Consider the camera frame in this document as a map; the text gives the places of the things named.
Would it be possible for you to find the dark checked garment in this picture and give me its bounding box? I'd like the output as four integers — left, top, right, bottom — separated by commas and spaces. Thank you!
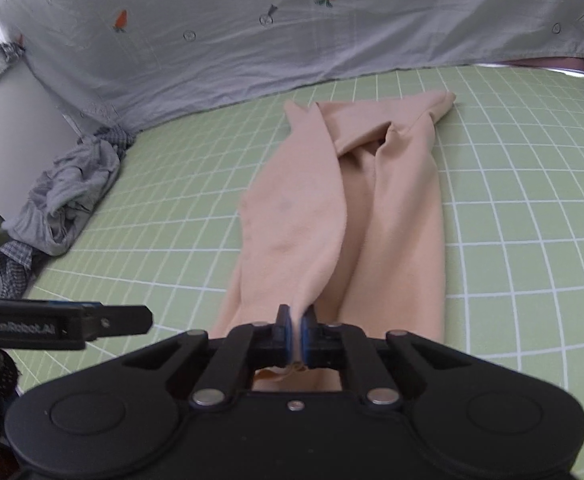
0, 125, 138, 302

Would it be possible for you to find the grey carrot-print sheet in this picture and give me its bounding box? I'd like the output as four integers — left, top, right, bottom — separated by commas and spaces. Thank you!
0, 0, 584, 133

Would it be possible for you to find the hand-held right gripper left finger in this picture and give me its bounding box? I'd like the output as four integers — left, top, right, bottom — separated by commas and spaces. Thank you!
122, 304, 294, 407

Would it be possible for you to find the crumpled grey garment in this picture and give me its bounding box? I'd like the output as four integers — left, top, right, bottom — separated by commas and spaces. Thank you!
2, 135, 123, 257

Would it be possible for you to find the green grid cutting mat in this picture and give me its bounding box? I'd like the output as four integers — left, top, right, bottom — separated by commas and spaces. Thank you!
9, 62, 584, 480

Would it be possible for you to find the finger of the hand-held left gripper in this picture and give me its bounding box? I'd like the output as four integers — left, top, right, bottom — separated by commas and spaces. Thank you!
81, 303, 154, 338

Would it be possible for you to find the beige long-sleeve sweater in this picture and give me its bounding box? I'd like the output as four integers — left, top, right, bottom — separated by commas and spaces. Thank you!
207, 89, 457, 393

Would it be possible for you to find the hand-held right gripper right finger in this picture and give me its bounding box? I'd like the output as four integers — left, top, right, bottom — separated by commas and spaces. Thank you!
301, 304, 474, 407

